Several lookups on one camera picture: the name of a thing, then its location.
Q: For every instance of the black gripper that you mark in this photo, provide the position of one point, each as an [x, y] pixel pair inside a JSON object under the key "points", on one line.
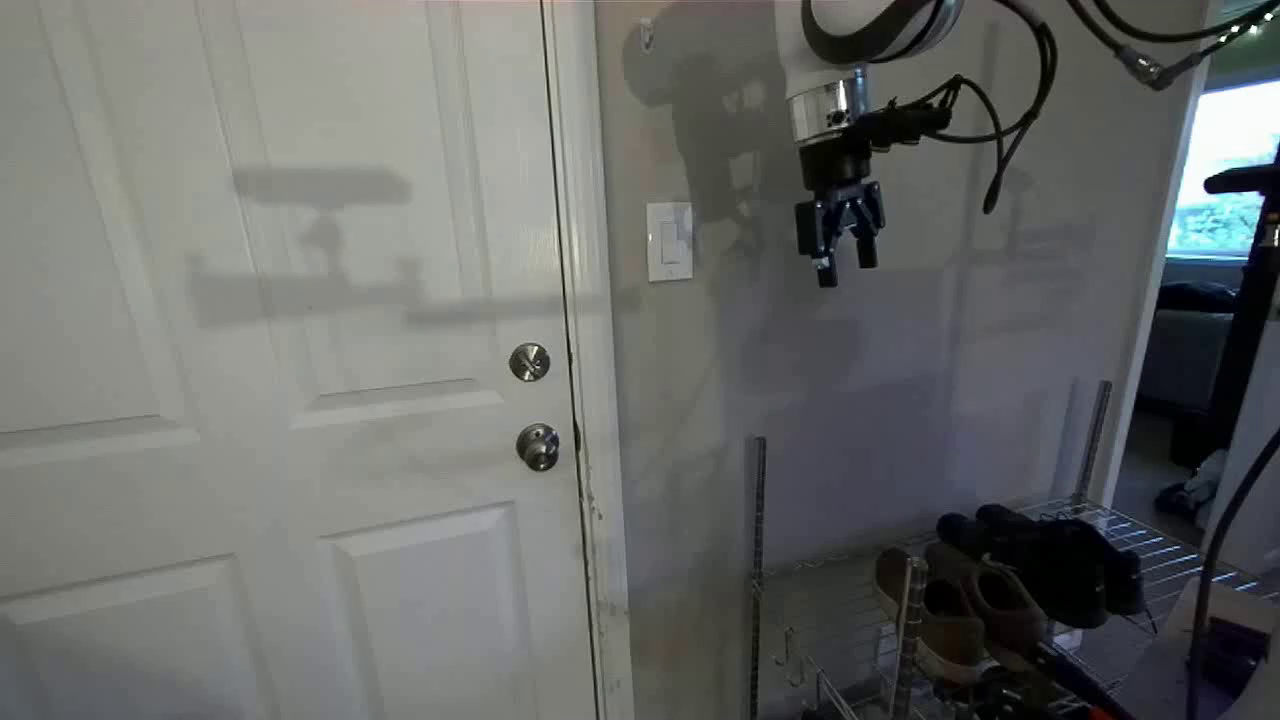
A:
{"points": [[835, 171]]}

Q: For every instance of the white wall light switch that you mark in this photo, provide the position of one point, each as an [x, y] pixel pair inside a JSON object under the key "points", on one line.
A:
{"points": [[671, 243]]}

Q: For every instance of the silver deadbolt lock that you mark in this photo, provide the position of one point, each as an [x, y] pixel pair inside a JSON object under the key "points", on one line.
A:
{"points": [[530, 362]]}

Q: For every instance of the dark grey sofa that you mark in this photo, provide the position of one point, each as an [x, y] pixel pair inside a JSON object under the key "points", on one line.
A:
{"points": [[1186, 345]]}

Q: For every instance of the silver round door knob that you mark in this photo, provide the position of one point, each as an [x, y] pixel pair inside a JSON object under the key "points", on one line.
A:
{"points": [[538, 444]]}

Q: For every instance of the black shoe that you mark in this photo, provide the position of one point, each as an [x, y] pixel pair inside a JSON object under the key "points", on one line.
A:
{"points": [[1054, 564], [1113, 562]]}

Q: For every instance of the tan suede shoe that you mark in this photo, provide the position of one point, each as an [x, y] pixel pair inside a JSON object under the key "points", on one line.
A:
{"points": [[944, 625], [1006, 602]]}

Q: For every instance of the bright window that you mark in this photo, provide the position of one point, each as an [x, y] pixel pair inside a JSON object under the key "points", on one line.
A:
{"points": [[1224, 164]]}

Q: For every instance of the brown cardboard box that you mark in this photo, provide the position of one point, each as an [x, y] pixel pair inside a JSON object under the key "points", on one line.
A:
{"points": [[1235, 615]]}

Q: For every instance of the white panelled door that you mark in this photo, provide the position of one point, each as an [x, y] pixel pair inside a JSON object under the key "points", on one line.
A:
{"points": [[265, 400]]}

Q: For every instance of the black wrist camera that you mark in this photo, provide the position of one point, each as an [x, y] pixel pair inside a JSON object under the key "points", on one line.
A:
{"points": [[909, 119]]}

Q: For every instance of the white door frame trim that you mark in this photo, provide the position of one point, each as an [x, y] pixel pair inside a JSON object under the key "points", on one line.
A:
{"points": [[592, 400]]}

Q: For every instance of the small wall screw hook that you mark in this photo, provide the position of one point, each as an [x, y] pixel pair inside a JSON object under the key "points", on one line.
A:
{"points": [[650, 32]]}

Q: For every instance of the black camera stand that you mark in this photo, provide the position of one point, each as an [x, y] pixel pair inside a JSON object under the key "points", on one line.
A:
{"points": [[1244, 306]]}

